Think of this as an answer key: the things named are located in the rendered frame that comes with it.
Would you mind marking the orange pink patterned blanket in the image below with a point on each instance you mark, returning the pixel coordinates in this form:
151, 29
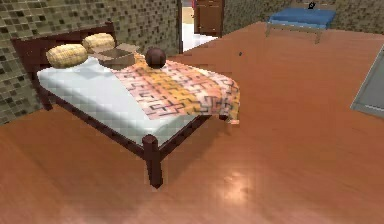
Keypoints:
180, 90

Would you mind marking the dark brown ball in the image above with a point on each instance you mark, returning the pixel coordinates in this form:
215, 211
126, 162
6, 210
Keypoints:
155, 57

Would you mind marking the open brown cardboard box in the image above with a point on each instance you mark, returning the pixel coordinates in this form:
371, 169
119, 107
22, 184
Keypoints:
116, 56

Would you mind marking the brown wooden room door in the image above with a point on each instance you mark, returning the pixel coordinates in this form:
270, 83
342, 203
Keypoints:
209, 16

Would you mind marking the dark wooden bed white mattress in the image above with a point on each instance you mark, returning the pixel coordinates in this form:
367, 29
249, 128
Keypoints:
93, 96

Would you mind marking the yellow woven pillow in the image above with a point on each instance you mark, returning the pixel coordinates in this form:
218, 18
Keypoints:
66, 55
98, 41

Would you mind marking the blue topped wooden bench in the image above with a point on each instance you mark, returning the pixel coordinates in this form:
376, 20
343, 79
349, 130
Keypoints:
301, 18

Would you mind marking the small black object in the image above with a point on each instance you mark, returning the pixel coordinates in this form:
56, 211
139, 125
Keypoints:
311, 5

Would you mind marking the grey flat panel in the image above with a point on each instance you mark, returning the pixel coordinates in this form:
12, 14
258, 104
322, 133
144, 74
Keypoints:
371, 86

